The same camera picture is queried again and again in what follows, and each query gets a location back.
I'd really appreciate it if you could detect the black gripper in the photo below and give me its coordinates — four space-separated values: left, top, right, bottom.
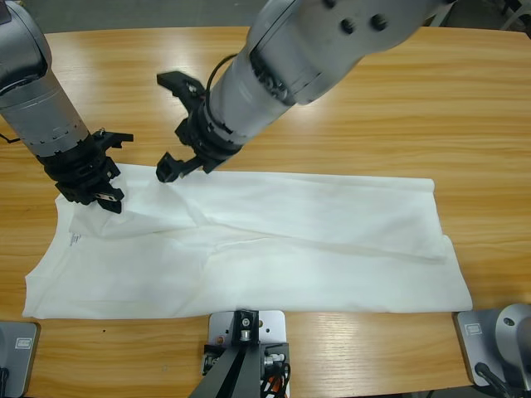
36 129 135 215
155 70 246 185

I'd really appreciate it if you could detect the white t-shirt with black logo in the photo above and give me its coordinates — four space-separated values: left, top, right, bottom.
22 163 474 320

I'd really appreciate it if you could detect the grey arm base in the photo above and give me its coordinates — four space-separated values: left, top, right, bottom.
453 303 531 391
0 321 41 398

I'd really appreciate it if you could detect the black bracket with silver roller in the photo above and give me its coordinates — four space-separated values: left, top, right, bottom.
231 307 261 348

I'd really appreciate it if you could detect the silver cable connector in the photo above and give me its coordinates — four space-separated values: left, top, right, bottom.
261 346 290 374
201 343 225 376

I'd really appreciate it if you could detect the white mount block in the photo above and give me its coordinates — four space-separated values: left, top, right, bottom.
207 309 290 398

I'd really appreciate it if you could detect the black and orange cable bundle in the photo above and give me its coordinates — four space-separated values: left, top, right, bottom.
259 364 291 398

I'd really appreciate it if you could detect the white frame leg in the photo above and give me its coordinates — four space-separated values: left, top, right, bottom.
429 6 455 27

